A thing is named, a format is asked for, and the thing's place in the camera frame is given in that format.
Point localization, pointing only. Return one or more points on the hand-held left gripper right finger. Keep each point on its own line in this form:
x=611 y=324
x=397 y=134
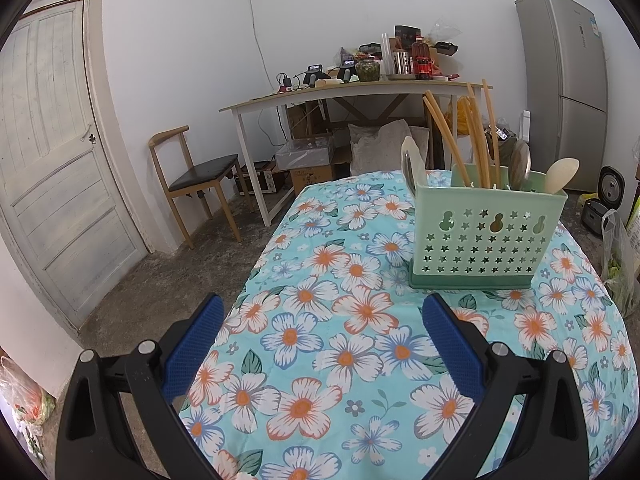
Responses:
x=452 y=347

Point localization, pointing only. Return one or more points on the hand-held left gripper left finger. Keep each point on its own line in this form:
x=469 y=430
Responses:
x=195 y=345

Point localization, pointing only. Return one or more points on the green plastic utensil holder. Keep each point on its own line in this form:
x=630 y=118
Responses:
x=485 y=250

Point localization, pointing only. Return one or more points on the metal spoon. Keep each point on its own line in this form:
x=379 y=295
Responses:
x=520 y=162

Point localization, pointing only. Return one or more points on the bundle of wooden chopsticks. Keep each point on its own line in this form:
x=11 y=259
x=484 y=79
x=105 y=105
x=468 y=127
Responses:
x=482 y=150

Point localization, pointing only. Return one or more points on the floral turquoise tablecloth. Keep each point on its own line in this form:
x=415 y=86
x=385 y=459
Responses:
x=350 y=360

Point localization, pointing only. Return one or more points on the wooden chair with dark seat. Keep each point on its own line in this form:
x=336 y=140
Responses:
x=202 y=172

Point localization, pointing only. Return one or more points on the small toaster oven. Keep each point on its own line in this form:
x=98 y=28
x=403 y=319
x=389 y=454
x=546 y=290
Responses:
x=257 y=180

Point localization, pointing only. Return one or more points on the plastic bag with orange contents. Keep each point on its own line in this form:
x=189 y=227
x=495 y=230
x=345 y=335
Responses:
x=25 y=395

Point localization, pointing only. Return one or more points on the plastic bag of greens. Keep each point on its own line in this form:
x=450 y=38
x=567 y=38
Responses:
x=620 y=265

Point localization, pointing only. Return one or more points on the dark electric cooker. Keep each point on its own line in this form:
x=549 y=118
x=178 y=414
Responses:
x=595 y=216

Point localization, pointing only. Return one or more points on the cardboard box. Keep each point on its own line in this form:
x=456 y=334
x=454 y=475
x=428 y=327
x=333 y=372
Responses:
x=310 y=180

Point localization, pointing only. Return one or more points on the grey green bag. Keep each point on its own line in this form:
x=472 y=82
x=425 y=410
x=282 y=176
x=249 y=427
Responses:
x=505 y=146

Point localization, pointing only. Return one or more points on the grey cushion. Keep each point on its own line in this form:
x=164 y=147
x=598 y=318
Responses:
x=407 y=135
x=365 y=150

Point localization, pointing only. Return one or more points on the clear plastic storage bin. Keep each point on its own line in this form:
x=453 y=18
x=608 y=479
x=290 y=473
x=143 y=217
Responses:
x=305 y=152

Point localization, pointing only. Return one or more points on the yellow green carton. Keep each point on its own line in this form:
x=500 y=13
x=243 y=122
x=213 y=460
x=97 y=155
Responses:
x=634 y=217

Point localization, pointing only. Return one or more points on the black rice cooker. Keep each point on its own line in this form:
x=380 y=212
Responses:
x=611 y=185

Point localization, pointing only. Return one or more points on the white wooden door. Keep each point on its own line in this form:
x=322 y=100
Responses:
x=50 y=160

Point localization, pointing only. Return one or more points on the yellow bag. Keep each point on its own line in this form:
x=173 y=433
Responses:
x=460 y=112

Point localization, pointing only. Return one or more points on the white desk with wooden top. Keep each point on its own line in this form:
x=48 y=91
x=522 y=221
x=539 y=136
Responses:
x=350 y=91

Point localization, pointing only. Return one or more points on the power strip with chargers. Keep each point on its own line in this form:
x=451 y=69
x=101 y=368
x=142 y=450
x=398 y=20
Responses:
x=286 y=81

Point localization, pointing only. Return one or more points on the grey refrigerator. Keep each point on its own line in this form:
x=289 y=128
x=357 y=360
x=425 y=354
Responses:
x=565 y=85

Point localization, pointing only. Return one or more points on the glass jar of pickles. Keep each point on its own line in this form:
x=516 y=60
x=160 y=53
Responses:
x=369 y=71

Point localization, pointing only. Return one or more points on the metal perforated cylinder holder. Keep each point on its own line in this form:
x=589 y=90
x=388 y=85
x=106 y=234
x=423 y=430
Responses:
x=401 y=62

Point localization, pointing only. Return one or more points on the black grey handheld device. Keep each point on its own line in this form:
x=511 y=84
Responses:
x=347 y=71
x=316 y=77

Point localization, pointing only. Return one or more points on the stack of clear plastic cups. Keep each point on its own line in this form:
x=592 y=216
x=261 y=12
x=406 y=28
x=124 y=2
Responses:
x=386 y=55

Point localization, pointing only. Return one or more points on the dark bottle with red cap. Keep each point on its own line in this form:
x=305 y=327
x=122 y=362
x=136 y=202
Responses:
x=420 y=49

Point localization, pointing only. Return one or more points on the clear crinkled plastic bag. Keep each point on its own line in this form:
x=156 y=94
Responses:
x=446 y=35

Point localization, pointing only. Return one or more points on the black box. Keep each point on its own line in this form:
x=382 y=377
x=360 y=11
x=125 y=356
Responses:
x=405 y=36

